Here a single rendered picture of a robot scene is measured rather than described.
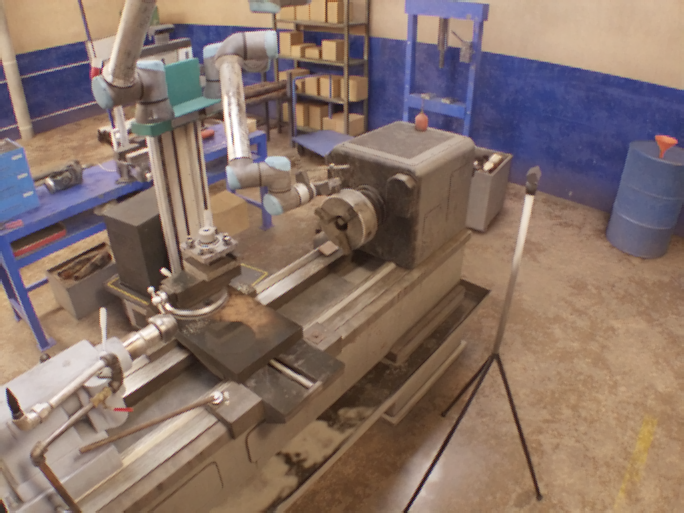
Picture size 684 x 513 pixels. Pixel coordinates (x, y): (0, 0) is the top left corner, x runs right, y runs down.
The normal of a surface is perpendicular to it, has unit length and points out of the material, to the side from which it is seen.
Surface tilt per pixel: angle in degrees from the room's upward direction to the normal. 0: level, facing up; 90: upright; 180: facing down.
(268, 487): 0
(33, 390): 0
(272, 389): 0
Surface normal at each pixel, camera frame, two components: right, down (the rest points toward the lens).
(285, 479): 0.00, -0.85
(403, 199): -0.63, 0.41
